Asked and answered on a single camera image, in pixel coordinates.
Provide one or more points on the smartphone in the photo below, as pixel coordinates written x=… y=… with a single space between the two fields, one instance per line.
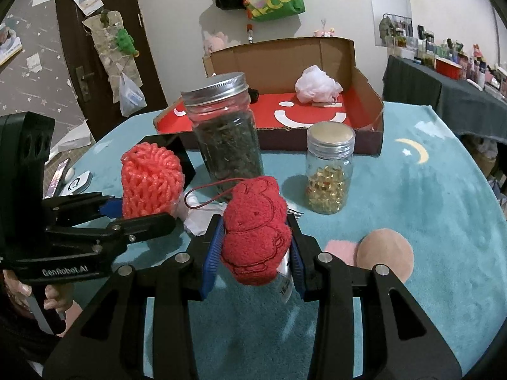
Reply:
x=57 y=178

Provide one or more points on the small glass jar golden capsules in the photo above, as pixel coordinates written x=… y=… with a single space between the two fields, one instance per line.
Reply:
x=328 y=174

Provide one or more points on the wall mirror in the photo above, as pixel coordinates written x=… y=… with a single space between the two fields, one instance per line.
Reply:
x=392 y=0

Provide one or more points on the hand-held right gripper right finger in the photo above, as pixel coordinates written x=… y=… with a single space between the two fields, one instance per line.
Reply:
x=296 y=263

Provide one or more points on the tall glass jar dried leaves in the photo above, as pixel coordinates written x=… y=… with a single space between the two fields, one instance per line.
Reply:
x=225 y=146

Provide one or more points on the beige hanging cloth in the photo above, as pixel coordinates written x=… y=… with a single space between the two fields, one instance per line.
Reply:
x=103 y=47

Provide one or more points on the photo on door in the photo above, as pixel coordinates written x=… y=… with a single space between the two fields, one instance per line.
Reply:
x=87 y=0

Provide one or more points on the side table dark cloth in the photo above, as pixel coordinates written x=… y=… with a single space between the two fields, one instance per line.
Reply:
x=455 y=99

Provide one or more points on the white tissue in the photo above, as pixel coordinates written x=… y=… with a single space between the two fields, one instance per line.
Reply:
x=198 y=219

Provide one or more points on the white plastic bag ball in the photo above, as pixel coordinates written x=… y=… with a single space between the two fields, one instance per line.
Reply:
x=317 y=83

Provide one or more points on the green plush toy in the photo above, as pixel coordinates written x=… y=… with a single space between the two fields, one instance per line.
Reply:
x=126 y=41

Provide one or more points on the wall picture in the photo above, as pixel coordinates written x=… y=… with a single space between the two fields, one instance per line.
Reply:
x=8 y=43

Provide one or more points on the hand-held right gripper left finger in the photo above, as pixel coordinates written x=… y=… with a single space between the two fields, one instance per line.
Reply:
x=212 y=255

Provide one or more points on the white plastic bag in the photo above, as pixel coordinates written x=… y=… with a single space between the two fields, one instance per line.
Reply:
x=131 y=97

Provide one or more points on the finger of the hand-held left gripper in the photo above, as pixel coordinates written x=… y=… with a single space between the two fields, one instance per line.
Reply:
x=146 y=223
x=111 y=208

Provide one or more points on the black box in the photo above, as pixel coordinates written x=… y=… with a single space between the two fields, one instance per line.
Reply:
x=186 y=166

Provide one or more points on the pink plush toy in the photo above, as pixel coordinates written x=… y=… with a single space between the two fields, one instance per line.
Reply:
x=218 y=43

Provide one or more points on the dark brown door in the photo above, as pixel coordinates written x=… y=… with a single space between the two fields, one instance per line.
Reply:
x=71 y=47

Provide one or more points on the clutter of cosmetic bottles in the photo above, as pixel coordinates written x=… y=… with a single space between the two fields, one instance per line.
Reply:
x=427 y=49

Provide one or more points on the cardboard box red inside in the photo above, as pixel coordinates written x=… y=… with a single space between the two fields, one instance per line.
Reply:
x=277 y=59

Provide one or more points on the person's left hand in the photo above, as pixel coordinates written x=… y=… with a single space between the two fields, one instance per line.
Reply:
x=55 y=299

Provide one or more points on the white square device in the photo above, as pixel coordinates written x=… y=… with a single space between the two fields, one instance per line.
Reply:
x=77 y=184

